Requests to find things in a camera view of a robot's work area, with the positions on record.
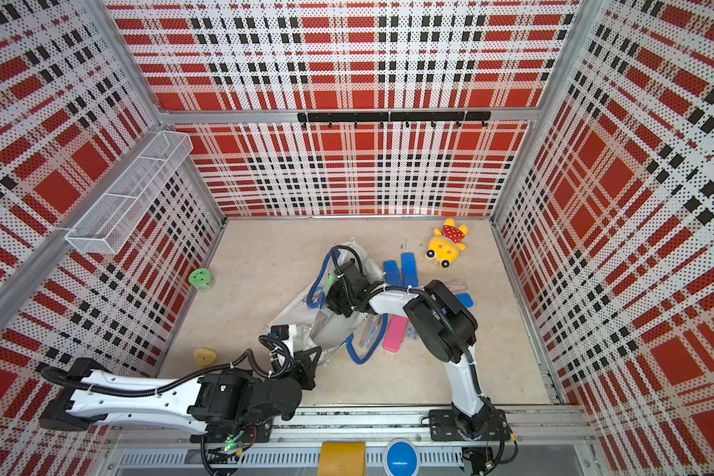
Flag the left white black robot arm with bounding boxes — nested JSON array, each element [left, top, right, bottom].
[[39, 325, 322, 447]]

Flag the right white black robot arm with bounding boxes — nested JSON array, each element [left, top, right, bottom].
[[323, 245, 512, 443]]

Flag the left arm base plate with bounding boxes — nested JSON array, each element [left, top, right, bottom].
[[190, 418, 272, 449]]

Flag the blue case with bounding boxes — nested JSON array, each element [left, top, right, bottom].
[[383, 260, 403, 287], [401, 252, 418, 288]]

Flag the white wire wall basket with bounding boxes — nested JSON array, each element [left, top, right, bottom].
[[65, 131, 192, 255]]

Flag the pink pencil case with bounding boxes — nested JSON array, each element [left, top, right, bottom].
[[383, 315, 410, 353]]

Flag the green tape roll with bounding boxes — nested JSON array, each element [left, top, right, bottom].
[[188, 268, 214, 292]]

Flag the yellow block at front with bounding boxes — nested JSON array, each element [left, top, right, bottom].
[[317, 442, 367, 476]]

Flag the yellow plush toy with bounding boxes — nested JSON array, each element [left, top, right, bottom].
[[424, 218, 469, 269]]

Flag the white canvas bag blue handles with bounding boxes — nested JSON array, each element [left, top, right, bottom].
[[268, 240, 390, 365]]

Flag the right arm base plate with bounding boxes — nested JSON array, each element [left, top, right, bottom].
[[428, 408, 512, 442]]

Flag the black hook rail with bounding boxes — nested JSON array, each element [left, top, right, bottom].
[[297, 110, 492, 127]]

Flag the blue round button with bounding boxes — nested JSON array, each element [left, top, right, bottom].
[[383, 438, 420, 476]]

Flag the yellow object by left wall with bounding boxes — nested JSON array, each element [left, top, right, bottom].
[[192, 347, 217, 368]]

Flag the clear plastic compass set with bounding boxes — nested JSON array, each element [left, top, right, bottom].
[[443, 279, 469, 295]]

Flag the clear tube with blue pen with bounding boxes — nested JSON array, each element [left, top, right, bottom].
[[360, 315, 383, 350]]

